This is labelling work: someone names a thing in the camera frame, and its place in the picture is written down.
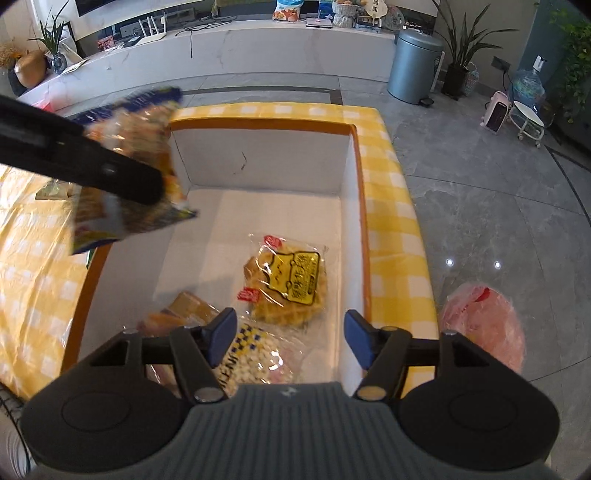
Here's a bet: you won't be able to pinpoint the green plant in glass vase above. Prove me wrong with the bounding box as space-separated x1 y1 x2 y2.
28 0 70 75

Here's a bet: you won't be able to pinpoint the blue water bottle with pump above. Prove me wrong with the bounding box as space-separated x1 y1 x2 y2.
512 54 546 112

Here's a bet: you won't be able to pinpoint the dried flowers in dark vase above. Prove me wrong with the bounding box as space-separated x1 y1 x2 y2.
0 44 21 97

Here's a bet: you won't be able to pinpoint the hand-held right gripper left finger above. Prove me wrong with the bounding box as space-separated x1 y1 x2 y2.
90 308 238 403

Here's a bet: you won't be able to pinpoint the pink small heater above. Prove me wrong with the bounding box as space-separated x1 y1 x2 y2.
479 91 511 137

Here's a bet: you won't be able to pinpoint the colourful mixed chips packet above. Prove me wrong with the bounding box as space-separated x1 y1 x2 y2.
69 87 199 256

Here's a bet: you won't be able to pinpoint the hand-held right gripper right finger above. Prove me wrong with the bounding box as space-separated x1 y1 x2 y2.
344 309 502 402

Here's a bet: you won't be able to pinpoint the blue snack bag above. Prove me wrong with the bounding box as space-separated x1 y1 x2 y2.
271 0 305 23

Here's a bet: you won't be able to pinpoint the brown cracker packet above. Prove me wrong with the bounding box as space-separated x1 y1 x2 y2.
137 291 221 337

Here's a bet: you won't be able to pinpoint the white marble bench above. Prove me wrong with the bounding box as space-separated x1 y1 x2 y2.
18 17 399 109

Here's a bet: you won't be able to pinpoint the grey metal trash can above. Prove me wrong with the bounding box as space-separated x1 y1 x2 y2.
387 28 445 106

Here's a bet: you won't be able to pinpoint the orange cardboard box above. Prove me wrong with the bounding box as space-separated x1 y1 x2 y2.
60 117 374 402

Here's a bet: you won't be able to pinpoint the yellow checked tablecloth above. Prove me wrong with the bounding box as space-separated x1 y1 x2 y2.
0 102 437 402

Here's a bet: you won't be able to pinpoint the clear waffle packet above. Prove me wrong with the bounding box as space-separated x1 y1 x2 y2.
235 233 331 328

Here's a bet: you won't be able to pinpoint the trailing ivy plant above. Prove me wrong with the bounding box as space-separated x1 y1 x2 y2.
549 9 591 125

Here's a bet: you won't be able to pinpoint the pink plastic bag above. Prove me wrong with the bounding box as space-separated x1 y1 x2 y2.
438 281 527 374

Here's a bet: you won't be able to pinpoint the white router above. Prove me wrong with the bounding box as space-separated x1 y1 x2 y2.
137 14 169 45

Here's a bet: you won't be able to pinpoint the bronze round vase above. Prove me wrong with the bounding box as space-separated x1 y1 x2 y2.
14 50 48 89

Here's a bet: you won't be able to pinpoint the black cable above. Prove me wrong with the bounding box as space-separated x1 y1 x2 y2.
182 18 236 60

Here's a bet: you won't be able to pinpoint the decorated round plate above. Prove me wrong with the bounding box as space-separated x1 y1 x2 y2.
381 4 406 32

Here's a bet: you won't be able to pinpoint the round rice cracker packet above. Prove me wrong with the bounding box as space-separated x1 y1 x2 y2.
215 320 305 398

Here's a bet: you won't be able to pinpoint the round paper fan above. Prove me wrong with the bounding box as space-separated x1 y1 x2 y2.
355 0 386 24

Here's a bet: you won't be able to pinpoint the long leaved potted plant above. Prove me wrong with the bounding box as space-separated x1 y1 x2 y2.
431 0 520 100

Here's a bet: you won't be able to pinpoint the teddy bear in grey wrap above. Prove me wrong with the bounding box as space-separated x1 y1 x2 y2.
331 0 358 29

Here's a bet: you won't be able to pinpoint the white round stool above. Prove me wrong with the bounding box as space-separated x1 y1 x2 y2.
508 100 548 149

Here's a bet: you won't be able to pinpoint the black television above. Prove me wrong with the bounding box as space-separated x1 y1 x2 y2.
74 0 139 17

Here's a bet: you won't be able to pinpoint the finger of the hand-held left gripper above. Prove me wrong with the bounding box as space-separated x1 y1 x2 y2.
0 95 164 206

